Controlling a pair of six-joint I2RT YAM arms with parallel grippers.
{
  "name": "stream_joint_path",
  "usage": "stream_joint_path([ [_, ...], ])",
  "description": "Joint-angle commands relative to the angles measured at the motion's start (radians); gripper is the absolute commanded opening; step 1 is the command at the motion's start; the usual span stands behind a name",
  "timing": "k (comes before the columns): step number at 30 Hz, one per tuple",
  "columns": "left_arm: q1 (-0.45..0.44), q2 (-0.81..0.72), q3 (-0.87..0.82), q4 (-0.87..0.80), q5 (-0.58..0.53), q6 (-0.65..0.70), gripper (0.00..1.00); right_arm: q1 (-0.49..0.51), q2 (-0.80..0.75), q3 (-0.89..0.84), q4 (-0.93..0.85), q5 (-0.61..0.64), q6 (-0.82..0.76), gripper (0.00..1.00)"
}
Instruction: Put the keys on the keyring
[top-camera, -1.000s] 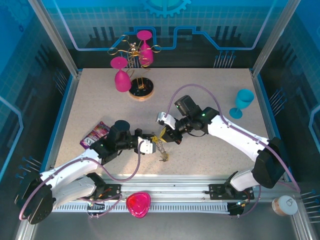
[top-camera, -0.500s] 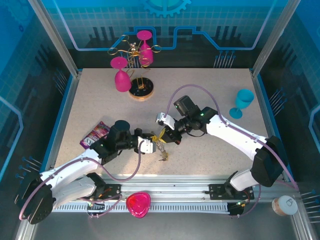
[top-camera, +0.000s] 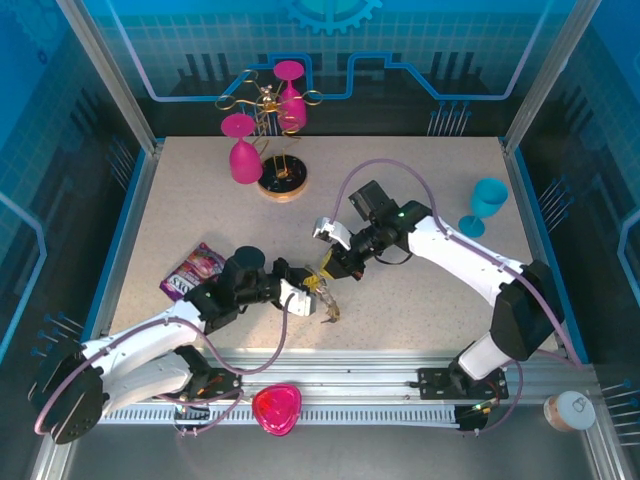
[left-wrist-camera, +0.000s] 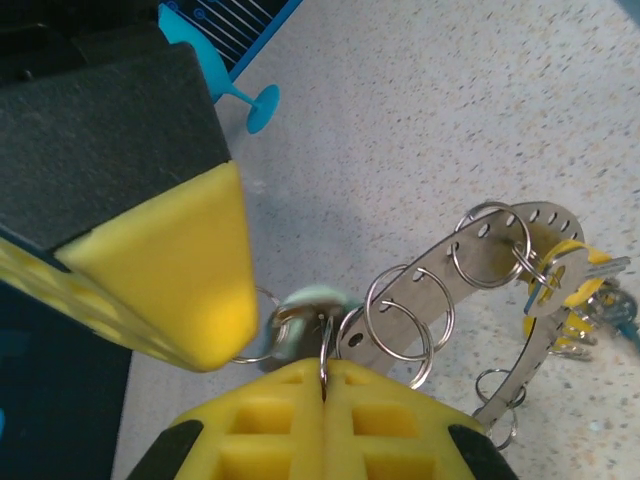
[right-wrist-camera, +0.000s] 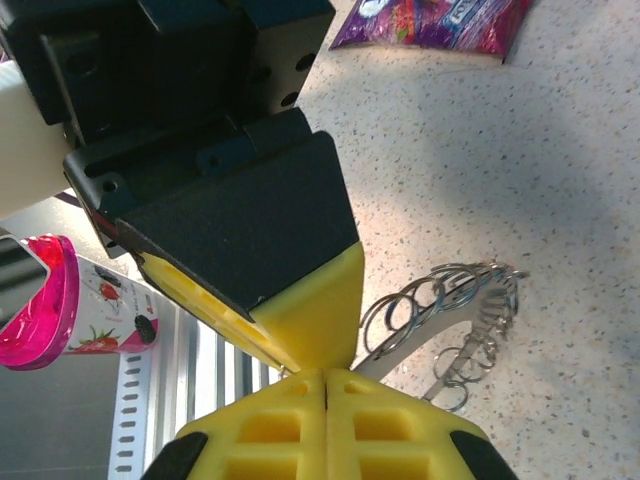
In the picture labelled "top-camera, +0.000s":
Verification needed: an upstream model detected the purple snack packet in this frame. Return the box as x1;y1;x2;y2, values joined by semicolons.
159;242;227;304

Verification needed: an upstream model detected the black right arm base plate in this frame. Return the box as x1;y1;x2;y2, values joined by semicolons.
417;367;509;401

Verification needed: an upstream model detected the pink plastic goblet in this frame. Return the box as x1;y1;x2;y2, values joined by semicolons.
273;60;307;132
221;113;265;186

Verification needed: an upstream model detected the aluminium side rail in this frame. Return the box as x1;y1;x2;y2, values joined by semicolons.
82;142;164;346
502;139;596;369

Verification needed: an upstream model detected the pink heart-shaped container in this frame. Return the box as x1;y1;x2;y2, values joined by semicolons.
251;383;303;437

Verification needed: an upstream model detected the blue plastic goblet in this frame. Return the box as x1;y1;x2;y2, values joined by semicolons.
458;178;510;238

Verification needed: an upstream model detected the white slotted cable duct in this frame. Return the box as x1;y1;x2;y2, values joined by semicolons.
99;404;464;427

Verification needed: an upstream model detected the metal key holder with rings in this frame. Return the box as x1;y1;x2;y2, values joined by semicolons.
302;267;344;324

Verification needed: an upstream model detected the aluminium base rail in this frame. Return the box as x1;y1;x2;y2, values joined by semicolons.
99;347;601;426

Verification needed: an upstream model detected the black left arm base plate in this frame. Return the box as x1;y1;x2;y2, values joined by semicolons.
197;367;245;401

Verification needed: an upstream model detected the aluminium frame post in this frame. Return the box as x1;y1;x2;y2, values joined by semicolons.
54;0;166;156
502;0;601;154

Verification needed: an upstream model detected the gold wire glass rack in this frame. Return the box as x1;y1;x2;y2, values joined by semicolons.
214;68;325;204

